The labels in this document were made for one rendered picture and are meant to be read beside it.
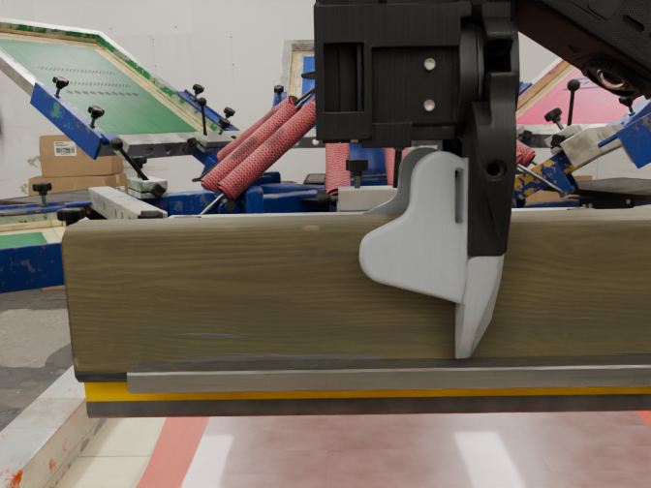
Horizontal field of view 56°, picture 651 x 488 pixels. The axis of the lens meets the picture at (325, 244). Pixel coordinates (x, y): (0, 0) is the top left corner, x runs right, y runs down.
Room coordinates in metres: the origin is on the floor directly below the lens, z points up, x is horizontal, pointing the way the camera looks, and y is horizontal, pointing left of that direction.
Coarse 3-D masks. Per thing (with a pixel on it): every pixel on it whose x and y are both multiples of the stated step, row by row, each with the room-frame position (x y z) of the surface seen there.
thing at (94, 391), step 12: (84, 384) 0.28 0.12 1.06; (96, 384) 0.28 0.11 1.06; (108, 384) 0.28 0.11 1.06; (120, 384) 0.28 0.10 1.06; (96, 396) 0.28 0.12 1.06; (108, 396) 0.28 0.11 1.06; (120, 396) 0.28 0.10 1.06; (132, 396) 0.28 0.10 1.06; (144, 396) 0.28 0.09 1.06; (156, 396) 0.28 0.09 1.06; (168, 396) 0.28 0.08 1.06; (180, 396) 0.28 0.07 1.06; (192, 396) 0.28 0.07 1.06; (204, 396) 0.28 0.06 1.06; (216, 396) 0.28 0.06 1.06; (228, 396) 0.28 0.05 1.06; (240, 396) 0.28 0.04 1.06; (252, 396) 0.28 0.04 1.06; (264, 396) 0.28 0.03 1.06; (276, 396) 0.28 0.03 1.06; (288, 396) 0.28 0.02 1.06; (300, 396) 0.28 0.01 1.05; (312, 396) 0.28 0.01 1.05; (324, 396) 0.28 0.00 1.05; (336, 396) 0.28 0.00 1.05; (348, 396) 0.28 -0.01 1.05; (360, 396) 0.28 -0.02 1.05; (372, 396) 0.28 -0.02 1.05; (384, 396) 0.28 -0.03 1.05; (396, 396) 0.28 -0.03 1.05; (408, 396) 0.28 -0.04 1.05; (420, 396) 0.28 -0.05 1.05; (432, 396) 0.28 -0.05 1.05
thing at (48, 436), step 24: (72, 384) 0.45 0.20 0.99; (48, 408) 0.41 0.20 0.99; (72, 408) 0.40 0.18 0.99; (0, 432) 0.37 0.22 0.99; (24, 432) 0.37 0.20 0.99; (48, 432) 0.37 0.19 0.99; (72, 432) 0.39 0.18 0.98; (96, 432) 0.43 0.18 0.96; (0, 456) 0.34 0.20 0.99; (24, 456) 0.34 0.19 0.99; (48, 456) 0.36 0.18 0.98; (72, 456) 0.39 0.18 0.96; (0, 480) 0.31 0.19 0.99; (24, 480) 0.33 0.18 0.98; (48, 480) 0.36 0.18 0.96
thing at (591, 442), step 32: (448, 416) 0.45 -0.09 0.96; (480, 416) 0.44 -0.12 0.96; (512, 416) 0.44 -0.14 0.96; (544, 416) 0.44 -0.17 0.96; (576, 416) 0.44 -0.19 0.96; (608, 416) 0.44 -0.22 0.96; (640, 416) 0.44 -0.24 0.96; (448, 448) 0.40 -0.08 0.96; (480, 448) 0.40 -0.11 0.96; (512, 448) 0.40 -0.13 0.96; (544, 448) 0.39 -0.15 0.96; (576, 448) 0.39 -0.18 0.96; (608, 448) 0.39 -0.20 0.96; (640, 448) 0.39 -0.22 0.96; (448, 480) 0.36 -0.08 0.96; (480, 480) 0.36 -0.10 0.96; (512, 480) 0.36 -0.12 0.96; (544, 480) 0.36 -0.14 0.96; (576, 480) 0.36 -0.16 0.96; (608, 480) 0.35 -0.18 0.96; (640, 480) 0.35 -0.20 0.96
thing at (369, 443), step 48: (192, 432) 0.43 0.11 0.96; (240, 432) 0.43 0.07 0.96; (288, 432) 0.43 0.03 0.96; (336, 432) 0.43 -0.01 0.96; (384, 432) 0.42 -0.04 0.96; (144, 480) 0.37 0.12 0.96; (192, 480) 0.37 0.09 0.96; (240, 480) 0.36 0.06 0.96; (288, 480) 0.36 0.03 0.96; (336, 480) 0.36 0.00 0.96; (384, 480) 0.36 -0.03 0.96; (432, 480) 0.36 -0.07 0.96
